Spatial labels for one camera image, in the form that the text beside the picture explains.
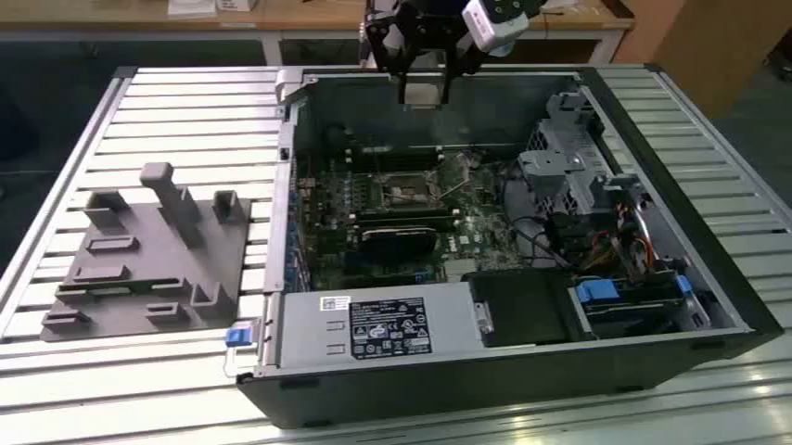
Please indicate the wooden desk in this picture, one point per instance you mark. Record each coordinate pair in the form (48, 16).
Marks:
(123, 23)

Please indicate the black plastic shroud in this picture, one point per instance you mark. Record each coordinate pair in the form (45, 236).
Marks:
(519, 306)

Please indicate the black open PC case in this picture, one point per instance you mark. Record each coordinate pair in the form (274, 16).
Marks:
(432, 394)

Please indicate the wooden cabinet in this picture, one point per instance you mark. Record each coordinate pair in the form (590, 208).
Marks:
(712, 46)

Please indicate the grey metal drive cage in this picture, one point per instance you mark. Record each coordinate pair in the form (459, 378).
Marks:
(557, 171)

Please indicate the blue plastic clip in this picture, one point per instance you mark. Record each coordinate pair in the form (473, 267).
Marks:
(681, 283)

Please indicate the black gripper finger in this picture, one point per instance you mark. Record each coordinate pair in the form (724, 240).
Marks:
(383, 46)
(464, 60)

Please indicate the blue case latch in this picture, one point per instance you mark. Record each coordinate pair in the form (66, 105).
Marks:
(237, 337)

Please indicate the small CPU plate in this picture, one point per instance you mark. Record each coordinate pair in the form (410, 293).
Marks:
(426, 95)

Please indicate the green motherboard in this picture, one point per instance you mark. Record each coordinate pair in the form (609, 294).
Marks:
(477, 232)

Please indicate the small silver wrist camera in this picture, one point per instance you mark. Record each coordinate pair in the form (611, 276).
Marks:
(391, 38)

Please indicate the hard disk in blue carrier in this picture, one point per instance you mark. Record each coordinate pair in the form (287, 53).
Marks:
(597, 289)

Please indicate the small silver heat sink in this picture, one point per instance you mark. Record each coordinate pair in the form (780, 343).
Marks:
(462, 270)

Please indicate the black RAM stick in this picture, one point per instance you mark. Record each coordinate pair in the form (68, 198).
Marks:
(402, 213)

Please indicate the white box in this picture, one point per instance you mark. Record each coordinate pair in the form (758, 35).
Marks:
(191, 8)

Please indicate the grey parts rack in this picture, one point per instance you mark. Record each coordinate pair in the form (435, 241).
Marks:
(155, 259)

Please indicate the black graphics card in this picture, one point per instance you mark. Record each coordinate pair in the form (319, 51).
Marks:
(399, 243)

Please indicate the CPU socket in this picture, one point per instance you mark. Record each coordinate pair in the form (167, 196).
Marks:
(408, 190)

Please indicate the silver power supply unit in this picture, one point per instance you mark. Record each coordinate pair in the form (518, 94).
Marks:
(308, 334)

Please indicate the white rounded wrist camera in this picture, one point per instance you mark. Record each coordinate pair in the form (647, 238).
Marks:
(494, 23)

